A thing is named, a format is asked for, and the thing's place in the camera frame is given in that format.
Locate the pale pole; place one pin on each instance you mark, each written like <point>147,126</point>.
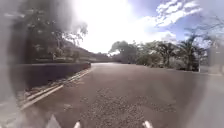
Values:
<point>199,63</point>

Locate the row of trees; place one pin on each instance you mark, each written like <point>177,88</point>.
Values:
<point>166,53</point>

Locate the large dark trees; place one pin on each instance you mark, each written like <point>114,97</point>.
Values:
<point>46,36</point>

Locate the pale painted road line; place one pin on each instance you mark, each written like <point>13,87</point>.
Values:
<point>50,91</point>

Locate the dark stone wall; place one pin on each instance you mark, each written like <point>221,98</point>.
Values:
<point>50,72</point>

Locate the grey asphalt road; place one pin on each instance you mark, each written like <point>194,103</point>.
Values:
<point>133,90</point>

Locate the robot's own part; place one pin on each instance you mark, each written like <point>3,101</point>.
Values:
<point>147,124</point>
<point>77,125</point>

